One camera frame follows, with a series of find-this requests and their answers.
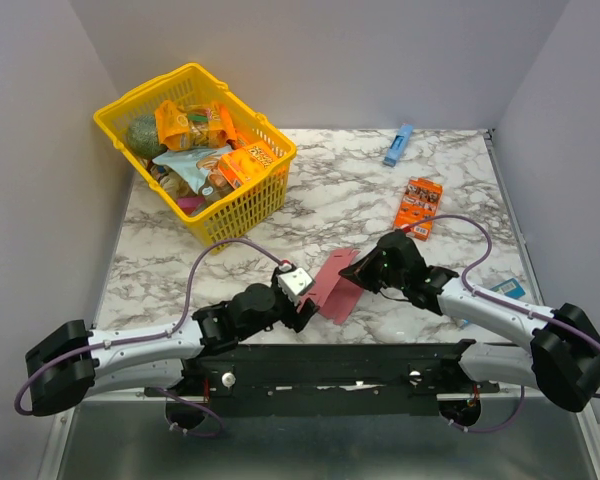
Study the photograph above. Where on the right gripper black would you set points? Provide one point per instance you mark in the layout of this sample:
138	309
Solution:
375	267

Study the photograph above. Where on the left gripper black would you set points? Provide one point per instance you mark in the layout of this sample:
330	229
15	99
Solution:
298	321

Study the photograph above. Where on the pink paper box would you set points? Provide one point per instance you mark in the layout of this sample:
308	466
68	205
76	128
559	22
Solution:
334	296

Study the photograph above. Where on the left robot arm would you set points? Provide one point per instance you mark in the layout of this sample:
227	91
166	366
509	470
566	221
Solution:
73	360

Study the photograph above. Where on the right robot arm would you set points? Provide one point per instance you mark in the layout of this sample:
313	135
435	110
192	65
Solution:
555	351

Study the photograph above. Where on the orange product box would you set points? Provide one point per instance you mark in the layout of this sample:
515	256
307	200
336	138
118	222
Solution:
419	203

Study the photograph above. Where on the blue small box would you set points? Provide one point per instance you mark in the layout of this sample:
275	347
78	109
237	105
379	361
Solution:
398	145

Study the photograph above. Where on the orange cracker box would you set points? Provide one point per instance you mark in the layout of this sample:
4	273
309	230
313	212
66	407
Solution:
246	164

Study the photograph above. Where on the yellow plastic basket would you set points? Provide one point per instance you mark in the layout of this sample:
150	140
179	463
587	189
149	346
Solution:
240	211

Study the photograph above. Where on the teal card package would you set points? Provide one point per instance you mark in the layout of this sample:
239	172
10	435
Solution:
510	288

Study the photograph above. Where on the pink item in basket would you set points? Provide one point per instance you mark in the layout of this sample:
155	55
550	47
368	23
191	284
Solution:
192	205

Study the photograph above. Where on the light blue snack bag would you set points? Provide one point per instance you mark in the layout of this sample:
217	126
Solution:
193	166

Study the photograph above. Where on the orange snack bag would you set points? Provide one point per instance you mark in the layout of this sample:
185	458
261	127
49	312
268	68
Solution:
185	127

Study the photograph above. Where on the green melon ball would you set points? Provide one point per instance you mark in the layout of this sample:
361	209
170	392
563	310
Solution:
142	137

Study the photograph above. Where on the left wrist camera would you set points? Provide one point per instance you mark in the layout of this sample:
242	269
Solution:
295	283

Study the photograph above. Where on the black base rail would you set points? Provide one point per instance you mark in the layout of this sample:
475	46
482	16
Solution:
327	380

